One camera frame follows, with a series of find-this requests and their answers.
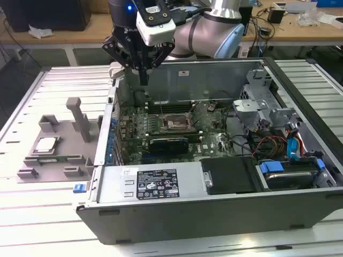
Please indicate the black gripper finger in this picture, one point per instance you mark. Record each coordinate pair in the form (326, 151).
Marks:
(163, 54)
(113, 48)

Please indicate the silver CPU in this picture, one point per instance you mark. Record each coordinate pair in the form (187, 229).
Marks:
(47, 145)

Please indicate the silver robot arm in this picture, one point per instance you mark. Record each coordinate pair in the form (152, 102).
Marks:
(206, 29)

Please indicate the CPU socket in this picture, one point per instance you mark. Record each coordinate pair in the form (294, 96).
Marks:
(174, 123)

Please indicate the grey case release latch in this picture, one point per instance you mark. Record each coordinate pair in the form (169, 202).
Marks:
(115, 71)

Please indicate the wooden desk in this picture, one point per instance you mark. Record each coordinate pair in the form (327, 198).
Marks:
(93, 29)

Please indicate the white sticker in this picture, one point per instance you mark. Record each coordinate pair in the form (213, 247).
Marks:
(184, 73)

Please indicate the thin metal locking lever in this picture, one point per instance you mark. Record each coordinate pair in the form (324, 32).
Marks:
(199, 120)
(161, 107)

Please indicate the round coin battery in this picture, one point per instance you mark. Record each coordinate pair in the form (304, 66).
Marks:
(211, 107)

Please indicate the black computer tower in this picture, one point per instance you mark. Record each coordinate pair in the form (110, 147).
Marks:
(48, 13)

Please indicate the crumpled white paper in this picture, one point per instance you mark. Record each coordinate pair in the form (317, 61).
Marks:
(40, 31)

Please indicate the green motherboard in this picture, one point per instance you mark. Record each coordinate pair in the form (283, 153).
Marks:
(206, 128)

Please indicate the tall black box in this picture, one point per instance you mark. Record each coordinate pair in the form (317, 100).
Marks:
(245, 16)

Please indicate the black graphics card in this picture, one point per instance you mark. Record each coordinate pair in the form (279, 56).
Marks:
(168, 146)

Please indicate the silver metal drive cage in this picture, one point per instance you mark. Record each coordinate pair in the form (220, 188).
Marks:
(249, 105)

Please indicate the grey parts rack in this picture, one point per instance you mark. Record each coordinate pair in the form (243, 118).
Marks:
(69, 150)

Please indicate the black power adapter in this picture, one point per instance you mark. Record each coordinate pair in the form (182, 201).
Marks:
(275, 15)

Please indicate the silver power supply unit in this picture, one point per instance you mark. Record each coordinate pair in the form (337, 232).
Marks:
(112, 184)

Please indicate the black drive bay cover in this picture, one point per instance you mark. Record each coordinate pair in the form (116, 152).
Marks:
(230, 174)

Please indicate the small blue latch tab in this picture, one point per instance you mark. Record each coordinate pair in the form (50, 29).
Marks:
(79, 188)

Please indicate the clear plastic bag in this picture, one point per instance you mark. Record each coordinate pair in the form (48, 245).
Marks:
(309, 16)

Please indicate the open black PC case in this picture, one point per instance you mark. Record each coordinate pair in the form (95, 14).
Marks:
(187, 222)

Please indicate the white flat box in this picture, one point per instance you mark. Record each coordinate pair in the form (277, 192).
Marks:
(332, 21)

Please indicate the blue box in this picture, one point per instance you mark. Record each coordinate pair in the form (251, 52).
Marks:
(329, 3)

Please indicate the hard disk with blue carrier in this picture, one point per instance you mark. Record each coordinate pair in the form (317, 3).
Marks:
(289, 179)

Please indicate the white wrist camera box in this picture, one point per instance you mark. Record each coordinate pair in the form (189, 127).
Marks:
(158, 29)

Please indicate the blue card retainer bracket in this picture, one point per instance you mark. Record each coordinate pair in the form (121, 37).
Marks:
(111, 137)

